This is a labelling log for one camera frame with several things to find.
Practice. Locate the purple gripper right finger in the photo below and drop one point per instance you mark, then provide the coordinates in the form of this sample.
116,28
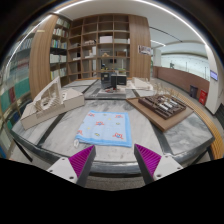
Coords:
154,166

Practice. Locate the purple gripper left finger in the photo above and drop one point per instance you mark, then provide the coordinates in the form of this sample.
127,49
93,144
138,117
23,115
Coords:
76,168

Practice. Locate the light blue patterned towel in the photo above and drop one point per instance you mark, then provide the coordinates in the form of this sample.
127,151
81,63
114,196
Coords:
105,128

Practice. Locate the wooden model base board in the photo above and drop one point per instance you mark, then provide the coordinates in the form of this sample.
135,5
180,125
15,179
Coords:
158,121

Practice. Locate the dark brown building model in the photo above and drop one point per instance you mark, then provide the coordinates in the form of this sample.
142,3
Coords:
163,105

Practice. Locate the white architectural model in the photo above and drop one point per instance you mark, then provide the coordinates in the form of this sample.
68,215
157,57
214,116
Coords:
50,102

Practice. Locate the white small building model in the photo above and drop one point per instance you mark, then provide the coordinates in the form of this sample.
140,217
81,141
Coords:
137,83

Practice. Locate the dark bin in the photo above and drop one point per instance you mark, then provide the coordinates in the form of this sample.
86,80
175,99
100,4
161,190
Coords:
193,91

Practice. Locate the red bin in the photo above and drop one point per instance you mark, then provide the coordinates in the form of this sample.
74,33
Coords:
203,97

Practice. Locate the black box model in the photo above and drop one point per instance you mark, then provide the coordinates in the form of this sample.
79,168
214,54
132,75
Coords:
112,80

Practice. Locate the large wooden bookshelf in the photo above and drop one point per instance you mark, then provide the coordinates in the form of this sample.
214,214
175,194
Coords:
86,47

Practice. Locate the wall screen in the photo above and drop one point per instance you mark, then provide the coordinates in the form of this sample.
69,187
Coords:
213,75

